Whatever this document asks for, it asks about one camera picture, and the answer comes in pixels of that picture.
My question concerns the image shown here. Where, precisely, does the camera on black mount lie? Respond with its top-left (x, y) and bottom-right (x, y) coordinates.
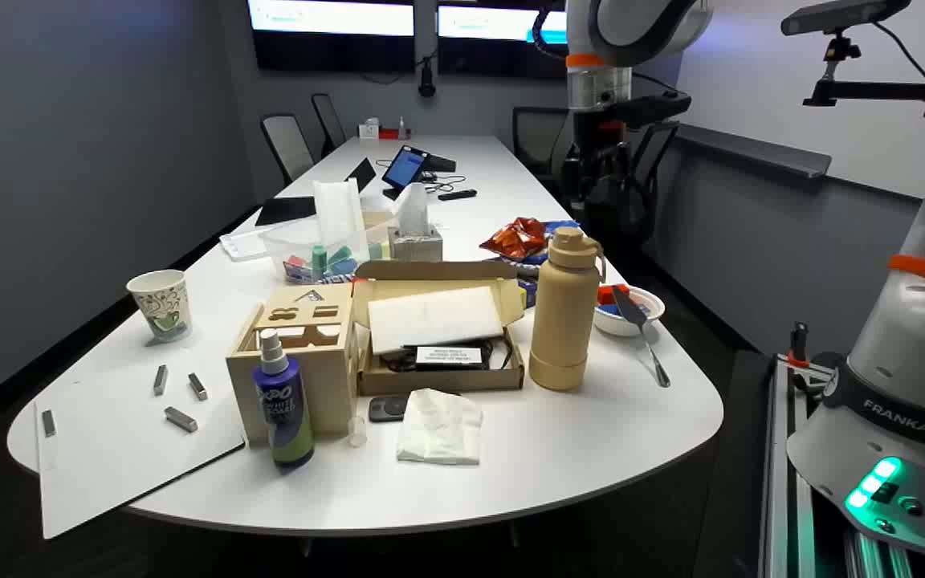
top-left (777, 0), bottom-right (925, 123)

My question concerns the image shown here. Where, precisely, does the black office chair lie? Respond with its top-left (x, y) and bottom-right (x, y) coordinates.
top-left (256, 110), bottom-right (318, 185)
top-left (511, 102), bottom-right (575, 180)
top-left (627, 120), bottom-right (682, 221)
top-left (307, 91), bottom-right (350, 155)

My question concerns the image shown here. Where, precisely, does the large grey metal block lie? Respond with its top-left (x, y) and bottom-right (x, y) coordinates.
top-left (162, 403), bottom-right (201, 437)

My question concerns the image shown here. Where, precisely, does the tissue box with white tissue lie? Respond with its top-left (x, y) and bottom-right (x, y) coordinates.
top-left (387, 183), bottom-right (447, 266)

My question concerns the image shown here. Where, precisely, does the tan insulated water bottle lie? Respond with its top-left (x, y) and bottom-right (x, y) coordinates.
top-left (528, 226), bottom-right (607, 396)

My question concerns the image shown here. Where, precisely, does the printed paper cup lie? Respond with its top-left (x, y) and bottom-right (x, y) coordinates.
top-left (123, 266), bottom-right (192, 344)

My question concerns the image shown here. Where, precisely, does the wooden shape sorter box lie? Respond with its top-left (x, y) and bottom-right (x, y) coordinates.
top-left (225, 278), bottom-right (360, 448)

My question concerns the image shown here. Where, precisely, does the clear container with markers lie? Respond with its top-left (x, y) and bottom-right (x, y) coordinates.
top-left (268, 176), bottom-right (375, 288)

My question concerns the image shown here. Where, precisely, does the wall monitor screen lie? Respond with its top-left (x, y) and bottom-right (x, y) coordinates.
top-left (243, 0), bottom-right (573, 79)

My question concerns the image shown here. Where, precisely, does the black device with white label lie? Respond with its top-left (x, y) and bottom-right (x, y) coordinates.
top-left (396, 336), bottom-right (514, 374)

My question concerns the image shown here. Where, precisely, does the metal spoon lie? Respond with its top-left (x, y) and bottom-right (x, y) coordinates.
top-left (615, 292), bottom-right (676, 393)

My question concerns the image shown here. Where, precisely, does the white bowl with red food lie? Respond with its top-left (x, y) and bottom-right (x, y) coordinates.
top-left (592, 282), bottom-right (669, 339)

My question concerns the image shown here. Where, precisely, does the open cardboard box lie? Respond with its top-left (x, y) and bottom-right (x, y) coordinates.
top-left (347, 257), bottom-right (538, 398)

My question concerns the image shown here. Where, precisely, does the orange snack bag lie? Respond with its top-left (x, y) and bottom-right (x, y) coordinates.
top-left (480, 215), bottom-right (554, 266)

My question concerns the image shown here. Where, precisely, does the aluminium rail frame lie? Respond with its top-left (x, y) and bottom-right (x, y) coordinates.
top-left (754, 350), bottom-right (922, 578)

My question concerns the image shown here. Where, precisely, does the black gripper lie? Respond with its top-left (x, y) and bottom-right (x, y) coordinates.
top-left (573, 99), bottom-right (646, 211)

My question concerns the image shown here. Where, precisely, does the white flat board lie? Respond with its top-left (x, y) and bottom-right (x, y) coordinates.
top-left (31, 317), bottom-right (252, 542)

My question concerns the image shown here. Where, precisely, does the grey pole with black mount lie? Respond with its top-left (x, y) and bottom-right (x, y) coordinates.
top-left (411, 0), bottom-right (445, 102)

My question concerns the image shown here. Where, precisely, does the small black flat object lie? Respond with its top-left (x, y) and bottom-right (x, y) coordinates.
top-left (367, 393), bottom-right (415, 428)

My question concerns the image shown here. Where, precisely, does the tablet with blue screen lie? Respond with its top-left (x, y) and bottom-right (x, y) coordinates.
top-left (380, 145), bottom-right (430, 196)

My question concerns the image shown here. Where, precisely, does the crumpled white napkin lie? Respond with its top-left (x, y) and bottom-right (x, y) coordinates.
top-left (392, 384), bottom-right (486, 469)

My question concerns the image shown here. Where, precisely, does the white paper on table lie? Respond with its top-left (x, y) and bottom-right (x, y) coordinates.
top-left (214, 229), bottom-right (272, 264)

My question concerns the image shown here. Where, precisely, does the white paper sheet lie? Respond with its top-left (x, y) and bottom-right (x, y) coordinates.
top-left (367, 282), bottom-right (508, 357)

